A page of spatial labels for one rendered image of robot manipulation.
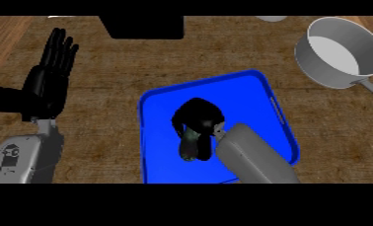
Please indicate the pale flat object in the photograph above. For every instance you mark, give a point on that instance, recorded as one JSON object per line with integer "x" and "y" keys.
{"x": 61, "y": 16}

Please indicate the black appliance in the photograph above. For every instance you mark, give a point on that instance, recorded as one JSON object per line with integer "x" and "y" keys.
{"x": 147, "y": 27}

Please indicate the grey pot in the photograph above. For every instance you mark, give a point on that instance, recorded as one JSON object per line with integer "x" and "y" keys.
{"x": 335, "y": 55}

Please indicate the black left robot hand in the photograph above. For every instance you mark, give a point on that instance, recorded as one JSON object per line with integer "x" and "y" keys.
{"x": 46, "y": 85}

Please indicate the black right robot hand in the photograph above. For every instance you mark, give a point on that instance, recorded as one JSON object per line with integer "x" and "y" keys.
{"x": 200, "y": 114}

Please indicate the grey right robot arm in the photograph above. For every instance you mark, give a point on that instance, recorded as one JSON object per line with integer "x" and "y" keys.
{"x": 256, "y": 157}

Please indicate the blue tray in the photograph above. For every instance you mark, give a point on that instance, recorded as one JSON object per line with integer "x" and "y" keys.
{"x": 228, "y": 105}

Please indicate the pale round object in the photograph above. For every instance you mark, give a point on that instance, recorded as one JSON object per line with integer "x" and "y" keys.
{"x": 272, "y": 18}

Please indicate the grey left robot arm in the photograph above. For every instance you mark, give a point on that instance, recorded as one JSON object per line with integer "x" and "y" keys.
{"x": 27, "y": 154}

